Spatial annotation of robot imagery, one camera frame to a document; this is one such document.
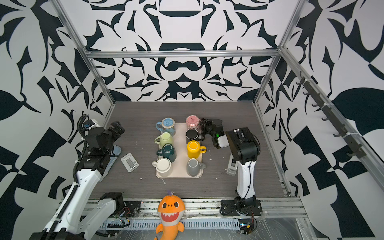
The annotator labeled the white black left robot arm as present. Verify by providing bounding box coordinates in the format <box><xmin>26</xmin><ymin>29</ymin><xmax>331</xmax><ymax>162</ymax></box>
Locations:
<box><xmin>30</xmin><ymin>114</ymin><xmax>126</xmax><ymax>240</ymax></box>

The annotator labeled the black mug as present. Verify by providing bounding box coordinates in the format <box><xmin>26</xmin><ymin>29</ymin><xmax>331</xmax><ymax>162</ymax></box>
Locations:
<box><xmin>186</xmin><ymin>129</ymin><xmax>205</xmax><ymax>144</ymax></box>

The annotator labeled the beige plastic tray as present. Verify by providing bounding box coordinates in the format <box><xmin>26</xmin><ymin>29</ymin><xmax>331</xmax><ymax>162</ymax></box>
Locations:
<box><xmin>155</xmin><ymin>124</ymin><xmax>204</xmax><ymax>179</ymax></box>

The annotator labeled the white slotted cable duct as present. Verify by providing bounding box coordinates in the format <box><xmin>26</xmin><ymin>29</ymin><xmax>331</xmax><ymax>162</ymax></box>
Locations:
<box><xmin>98</xmin><ymin>219</ymin><xmax>240</xmax><ymax>232</ymax></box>

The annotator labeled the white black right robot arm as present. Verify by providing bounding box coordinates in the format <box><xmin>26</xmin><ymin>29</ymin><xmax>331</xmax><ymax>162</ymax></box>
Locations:
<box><xmin>200</xmin><ymin>118</ymin><xmax>261</xmax><ymax>212</ymax></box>

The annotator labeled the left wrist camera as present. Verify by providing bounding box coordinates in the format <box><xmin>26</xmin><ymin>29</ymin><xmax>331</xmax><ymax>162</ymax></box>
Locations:
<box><xmin>82</xmin><ymin>119</ymin><xmax>100</xmax><ymax>131</ymax></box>

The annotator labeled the wall hook rail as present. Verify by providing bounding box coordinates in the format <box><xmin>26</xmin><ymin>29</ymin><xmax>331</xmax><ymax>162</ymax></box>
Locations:
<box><xmin>296</xmin><ymin>72</ymin><xmax>367</xmax><ymax>159</ymax></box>

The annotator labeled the yellow mug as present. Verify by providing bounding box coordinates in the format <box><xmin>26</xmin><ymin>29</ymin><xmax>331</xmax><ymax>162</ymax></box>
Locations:
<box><xmin>187</xmin><ymin>141</ymin><xmax>207</xmax><ymax>159</ymax></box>

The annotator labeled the left grey docking plate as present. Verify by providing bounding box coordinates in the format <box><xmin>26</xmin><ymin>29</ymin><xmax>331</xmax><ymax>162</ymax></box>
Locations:
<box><xmin>121</xmin><ymin>153</ymin><xmax>139</xmax><ymax>173</ymax></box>

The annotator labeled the orange shark plush toy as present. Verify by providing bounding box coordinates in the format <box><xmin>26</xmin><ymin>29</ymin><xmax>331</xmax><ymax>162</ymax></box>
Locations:
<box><xmin>156</xmin><ymin>192</ymin><xmax>186</xmax><ymax>240</ymax></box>

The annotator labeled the right grey docking plate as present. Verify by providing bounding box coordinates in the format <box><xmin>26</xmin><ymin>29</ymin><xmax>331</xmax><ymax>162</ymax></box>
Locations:
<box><xmin>226</xmin><ymin>154</ymin><xmax>238</xmax><ymax>176</ymax></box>

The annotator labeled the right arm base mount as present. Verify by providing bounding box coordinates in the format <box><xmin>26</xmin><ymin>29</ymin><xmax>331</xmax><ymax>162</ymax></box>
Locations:
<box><xmin>220</xmin><ymin>198</ymin><xmax>263</xmax><ymax>216</ymax></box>

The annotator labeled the blue butterfly mug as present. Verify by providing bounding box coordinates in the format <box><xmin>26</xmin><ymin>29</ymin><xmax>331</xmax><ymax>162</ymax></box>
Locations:
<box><xmin>156</xmin><ymin>118</ymin><xmax>176</xmax><ymax>136</ymax></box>

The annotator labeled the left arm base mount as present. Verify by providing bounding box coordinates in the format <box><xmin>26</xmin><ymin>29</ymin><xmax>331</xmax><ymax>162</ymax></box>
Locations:
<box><xmin>119</xmin><ymin>201</ymin><xmax>142</xmax><ymax>219</ymax></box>

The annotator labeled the aluminium frame rail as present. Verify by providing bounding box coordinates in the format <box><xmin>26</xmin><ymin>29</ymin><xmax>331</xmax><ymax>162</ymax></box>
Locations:
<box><xmin>85</xmin><ymin>50</ymin><xmax>278</xmax><ymax>59</ymax></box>

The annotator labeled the grey docking plate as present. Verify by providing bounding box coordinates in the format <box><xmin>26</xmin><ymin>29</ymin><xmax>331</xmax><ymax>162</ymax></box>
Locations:
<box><xmin>121</xmin><ymin>153</ymin><xmax>139</xmax><ymax>173</ymax></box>
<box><xmin>226</xmin><ymin>154</ymin><xmax>238</xmax><ymax>176</ymax></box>

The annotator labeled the light green mug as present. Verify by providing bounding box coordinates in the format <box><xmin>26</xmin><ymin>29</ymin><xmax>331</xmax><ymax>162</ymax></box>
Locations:
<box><xmin>154</xmin><ymin>132</ymin><xmax>174</xmax><ymax>149</ymax></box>

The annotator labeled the pink ghost pattern mug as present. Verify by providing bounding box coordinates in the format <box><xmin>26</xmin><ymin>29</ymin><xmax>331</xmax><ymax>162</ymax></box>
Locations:
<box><xmin>186</xmin><ymin>115</ymin><xmax>201</xmax><ymax>131</ymax></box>

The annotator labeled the grey mug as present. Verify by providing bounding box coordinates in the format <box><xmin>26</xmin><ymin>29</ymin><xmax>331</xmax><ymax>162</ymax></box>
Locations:
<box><xmin>187</xmin><ymin>158</ymin><xmax>206</xmax><ymax>177</ymax></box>

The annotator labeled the dark green mug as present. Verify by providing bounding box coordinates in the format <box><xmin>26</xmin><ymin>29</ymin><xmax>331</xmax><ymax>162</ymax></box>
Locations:
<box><xmin>157</xmin><ymin>144</ymin><xmax>177</xmax><ymax>163</ymax></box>

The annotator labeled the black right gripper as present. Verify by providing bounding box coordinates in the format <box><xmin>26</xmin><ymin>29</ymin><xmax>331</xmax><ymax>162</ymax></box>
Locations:
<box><xmin>200</xmin><ymin>118</ymin><xmax>218</xmax><ymax>140</ymax></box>

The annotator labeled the white cream mug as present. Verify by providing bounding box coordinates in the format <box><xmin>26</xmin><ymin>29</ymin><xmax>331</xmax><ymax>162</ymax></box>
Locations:
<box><xmin>152</xmin><ymin>158</ymin><xmax>173</xmax><ymax>178</ymax></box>

